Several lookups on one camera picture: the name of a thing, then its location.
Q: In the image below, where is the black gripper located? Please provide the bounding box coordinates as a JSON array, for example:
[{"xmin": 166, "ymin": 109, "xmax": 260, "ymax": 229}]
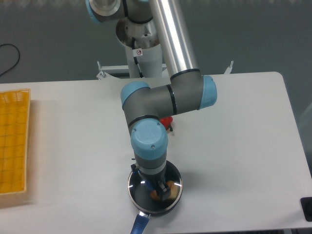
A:
[{"xmin": 131, "ymin": 163, "xmax": 171, "ymax": 200}]

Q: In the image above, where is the glass pot lid blue knob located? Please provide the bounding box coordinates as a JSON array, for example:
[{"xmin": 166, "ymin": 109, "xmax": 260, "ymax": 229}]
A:
[{"xmin": 127, "ymin": 160, "xmax": 183, "ymax": 212}]

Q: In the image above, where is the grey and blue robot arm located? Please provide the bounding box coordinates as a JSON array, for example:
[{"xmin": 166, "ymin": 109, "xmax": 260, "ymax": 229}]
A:
[{"xmin": 86, "ymin": 0, "xmax": 217, "ymax": 200}]

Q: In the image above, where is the orange toy bread loaf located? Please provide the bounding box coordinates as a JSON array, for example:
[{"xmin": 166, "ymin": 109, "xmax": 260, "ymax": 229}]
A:
[{"xmin": 150, "ymin": 180, "xmax": 180, "ymax": 201}]

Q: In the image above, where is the red toy bell pepper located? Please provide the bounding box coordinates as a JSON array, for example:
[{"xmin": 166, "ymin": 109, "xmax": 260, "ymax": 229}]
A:
[{"xmin": 160, "ymin": 116, "xmax": 173, "ymax": 132}]

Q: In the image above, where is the black device at table edge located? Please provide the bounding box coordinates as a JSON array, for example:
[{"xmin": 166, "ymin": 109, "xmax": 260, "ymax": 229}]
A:
[{"xmin": 300, "ymin": 197, "xmax": 312, "ymax": 222}]

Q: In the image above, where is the yellow plastic basket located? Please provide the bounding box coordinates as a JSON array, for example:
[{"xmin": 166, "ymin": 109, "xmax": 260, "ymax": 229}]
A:
[{"xmin": 0, "ymin": 88, "xmax": 31, "ymax": 196}]

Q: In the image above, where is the black pot with blue handle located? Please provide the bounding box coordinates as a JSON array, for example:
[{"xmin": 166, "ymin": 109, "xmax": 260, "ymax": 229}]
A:
[{"xmin": 127, "ymin": 160, "xmax": 183, "ymax": 234}]

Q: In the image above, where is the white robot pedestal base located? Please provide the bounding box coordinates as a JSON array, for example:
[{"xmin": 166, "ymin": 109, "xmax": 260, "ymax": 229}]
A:
[{"xmin": 96, "ymin": 12, "xmax": 234, "ymax": 80}]

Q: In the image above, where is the black cable on pedestal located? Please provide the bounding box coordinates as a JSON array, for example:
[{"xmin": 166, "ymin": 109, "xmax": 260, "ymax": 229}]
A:
[{"xmin": 131, "ymin": 37, "xmax": 145, "ymax": 78}]

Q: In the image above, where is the black cable on floor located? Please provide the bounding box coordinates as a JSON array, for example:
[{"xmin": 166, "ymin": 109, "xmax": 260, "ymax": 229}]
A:
[{"xmin": 0, "ymin": 43, "xmax": 20, "ymax": 77}]

